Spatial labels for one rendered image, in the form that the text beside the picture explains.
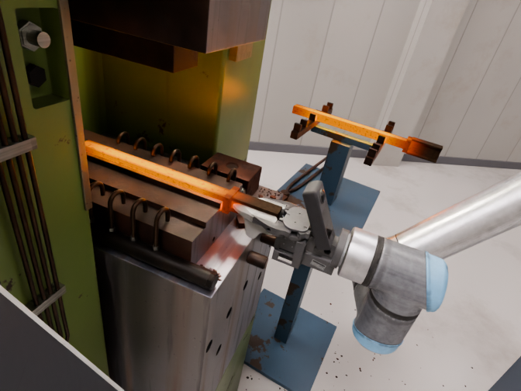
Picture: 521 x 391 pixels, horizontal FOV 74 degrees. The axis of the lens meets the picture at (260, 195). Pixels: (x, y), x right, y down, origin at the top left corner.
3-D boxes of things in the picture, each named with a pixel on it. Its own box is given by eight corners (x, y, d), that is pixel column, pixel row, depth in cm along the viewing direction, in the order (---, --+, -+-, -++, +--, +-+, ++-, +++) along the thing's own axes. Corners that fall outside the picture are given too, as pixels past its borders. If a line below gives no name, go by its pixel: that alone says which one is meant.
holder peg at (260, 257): (267, 264, 73) (270, 254, 71) (263, 272, 70) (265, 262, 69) (250, 257, 74) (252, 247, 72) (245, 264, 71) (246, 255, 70)
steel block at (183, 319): (256, 310, 110) (284, 192, 86) (194, 430, 79) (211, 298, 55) (111, 247, 123) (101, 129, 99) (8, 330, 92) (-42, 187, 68)
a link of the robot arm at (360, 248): (375, 255, 54) (380, 223, 62) (344, 243, 55) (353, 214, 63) (357, 294, 59) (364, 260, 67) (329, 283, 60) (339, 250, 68)
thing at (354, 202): (378, 195, 129) (380, 191, 128) (350, 254, 97) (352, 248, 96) (305, 167, 138) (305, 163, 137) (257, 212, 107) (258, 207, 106)
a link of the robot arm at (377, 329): (388, 314, 74) (412, 273, 67) (401, 365, 64) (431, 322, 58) (345, 306, 74) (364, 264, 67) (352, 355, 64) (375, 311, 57)
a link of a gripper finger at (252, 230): (224, 233, 65) (270, 249, 63) (227, 207, 62) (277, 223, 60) (230, 224, 67) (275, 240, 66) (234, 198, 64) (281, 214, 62)
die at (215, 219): (238, 213, 76) (243, 180, 72) (190, 271, 60) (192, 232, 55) (84, 157, 86) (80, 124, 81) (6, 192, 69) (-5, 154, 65)
